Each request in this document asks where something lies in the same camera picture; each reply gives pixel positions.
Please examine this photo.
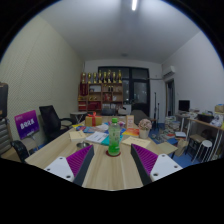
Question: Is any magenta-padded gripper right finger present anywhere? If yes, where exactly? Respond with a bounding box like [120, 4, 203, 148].
[129, 143, 183, 186]

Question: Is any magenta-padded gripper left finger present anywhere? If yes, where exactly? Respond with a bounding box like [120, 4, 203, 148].
[43, 144, 95, 187]

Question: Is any green drink bottle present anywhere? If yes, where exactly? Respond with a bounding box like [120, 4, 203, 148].
[107, 117, 122, 157]

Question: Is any large beige notebook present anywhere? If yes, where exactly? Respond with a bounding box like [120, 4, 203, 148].
[121, 135, 152, 149]

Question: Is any small beige notepad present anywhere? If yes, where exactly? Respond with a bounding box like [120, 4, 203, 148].
[68, 129, 88, 142]

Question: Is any white booklet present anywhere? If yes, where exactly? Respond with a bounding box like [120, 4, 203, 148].
[85, 130, 109, 145]

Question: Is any white pot of pink flowers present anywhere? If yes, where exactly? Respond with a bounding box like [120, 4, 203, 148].
[137, 118, 153, 140]

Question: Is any small orange standing card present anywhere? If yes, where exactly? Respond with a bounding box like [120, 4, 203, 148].
[125, 114, 135, 129]

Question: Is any yellow gift box red ribbon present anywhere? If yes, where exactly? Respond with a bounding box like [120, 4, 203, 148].
[84, 111, 104, 128]

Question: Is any pile of books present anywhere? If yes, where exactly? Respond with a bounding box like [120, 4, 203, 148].
[161, 114, 181, 134]

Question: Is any small round white table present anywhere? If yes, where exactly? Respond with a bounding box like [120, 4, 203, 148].
[69, 111, 88, 124]

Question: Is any black office chair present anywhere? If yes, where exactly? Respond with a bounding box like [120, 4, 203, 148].
[38, 105, 75, 141]

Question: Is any black microphone stand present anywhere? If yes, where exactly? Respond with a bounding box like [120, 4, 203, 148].
[151, 92, 161, 124]

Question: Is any brown wooden stool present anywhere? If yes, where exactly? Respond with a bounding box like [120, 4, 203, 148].
[185, 133, 206, 154]

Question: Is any black armrest chair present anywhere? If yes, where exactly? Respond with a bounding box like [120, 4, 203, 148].
[9, 139, 31, 164]

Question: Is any white round stool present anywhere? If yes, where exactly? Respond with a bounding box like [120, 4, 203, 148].
[196, 139, 214, 160]

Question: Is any purple sign board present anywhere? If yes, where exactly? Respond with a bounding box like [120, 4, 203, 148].
[13, 109, 41, 140]

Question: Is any black computer monitor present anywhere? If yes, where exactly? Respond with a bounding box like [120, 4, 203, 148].
[178, 99, 191, 113]

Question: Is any wooden shelf unit with trophies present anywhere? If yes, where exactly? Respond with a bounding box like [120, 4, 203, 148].
[77, 69, 124, 113]

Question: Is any long wooden side desk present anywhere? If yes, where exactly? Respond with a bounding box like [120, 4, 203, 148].
[176, 111, 224, 161]

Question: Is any grey striped cushion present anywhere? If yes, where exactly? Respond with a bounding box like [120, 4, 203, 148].
[0, 117, 14, 156]

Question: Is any white air conditioner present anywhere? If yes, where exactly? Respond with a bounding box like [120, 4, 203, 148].
[161, 65, 177, 78]

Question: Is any black case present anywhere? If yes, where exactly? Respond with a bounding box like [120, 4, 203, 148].
[0, 82, 9, 119]

